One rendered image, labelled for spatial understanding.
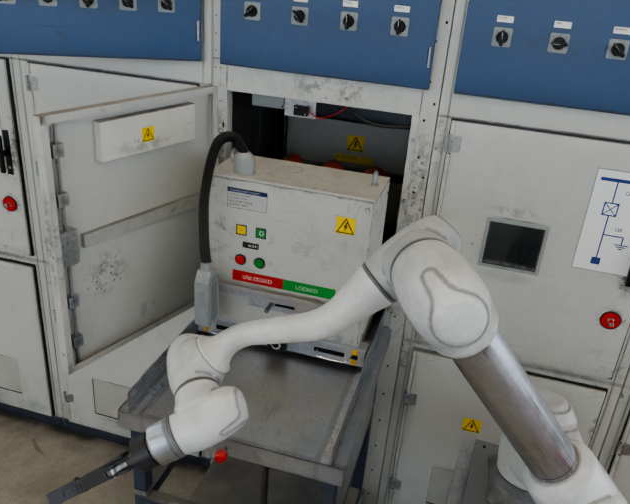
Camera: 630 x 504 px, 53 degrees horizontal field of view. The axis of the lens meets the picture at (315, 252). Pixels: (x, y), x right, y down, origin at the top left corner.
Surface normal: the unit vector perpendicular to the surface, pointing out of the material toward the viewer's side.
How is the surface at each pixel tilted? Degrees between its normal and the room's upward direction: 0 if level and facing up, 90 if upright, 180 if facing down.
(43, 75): 90
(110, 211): 90
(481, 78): 90
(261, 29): 90
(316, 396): 0
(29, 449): 0
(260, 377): 0
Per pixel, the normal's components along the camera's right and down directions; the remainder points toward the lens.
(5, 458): 0.07, -0.90
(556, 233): -0.28, 0.40
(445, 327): 0.14, 0.27
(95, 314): 0.83, 0.29
